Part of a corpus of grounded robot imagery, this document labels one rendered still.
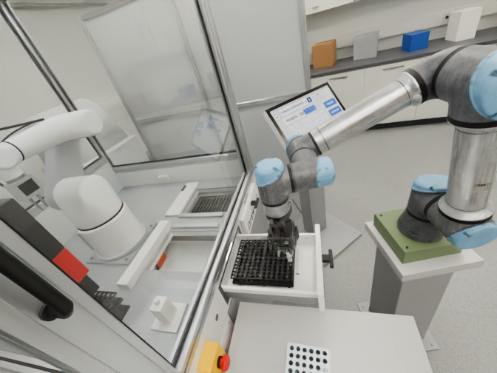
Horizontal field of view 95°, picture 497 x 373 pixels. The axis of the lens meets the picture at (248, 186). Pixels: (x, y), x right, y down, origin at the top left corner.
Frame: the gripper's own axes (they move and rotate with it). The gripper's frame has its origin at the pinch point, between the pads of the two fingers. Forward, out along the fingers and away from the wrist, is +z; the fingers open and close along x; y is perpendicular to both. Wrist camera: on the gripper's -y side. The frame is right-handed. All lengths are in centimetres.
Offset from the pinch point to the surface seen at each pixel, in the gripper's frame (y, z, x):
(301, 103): -95, -19, 5
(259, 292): 11.0, 8.8, -9.8
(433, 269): -9, 21, 49
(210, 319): 22.4, 5.5, -22.9
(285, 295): 11.0, 9.5, -1.2
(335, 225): -100, 93, 22
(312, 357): 24.4, 17.8, 6.4
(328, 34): -359, -28, 39
